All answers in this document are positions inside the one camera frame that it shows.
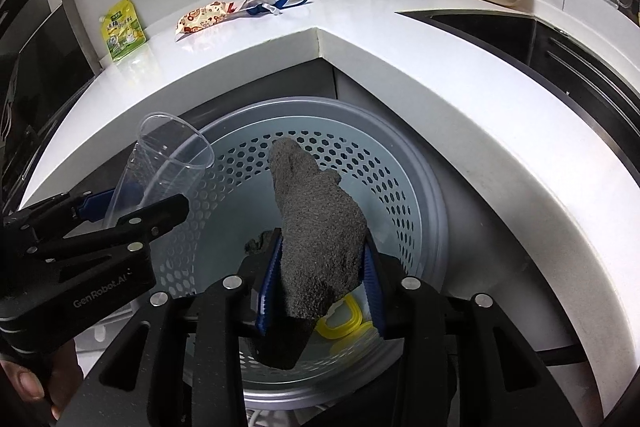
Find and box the clear plastic cup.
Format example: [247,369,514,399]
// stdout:
[103,112,215,228]

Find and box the dark grey cloth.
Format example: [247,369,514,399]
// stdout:
[244,135,370,371]

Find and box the red patterned snack bag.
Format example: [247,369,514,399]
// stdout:
[175,1,235,40]

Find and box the grey perforated trash bin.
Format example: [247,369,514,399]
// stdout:
[106,95,450,412]

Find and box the black kitchen sink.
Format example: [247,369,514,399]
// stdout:
[405,10,639,180]

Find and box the person's left hand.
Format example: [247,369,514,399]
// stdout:
[1,339,84,421]

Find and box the black oven appliance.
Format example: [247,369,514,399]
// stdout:
[1,0,102,213]

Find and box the yellow green seasoning pouch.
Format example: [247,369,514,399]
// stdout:
[100,0,146,62]

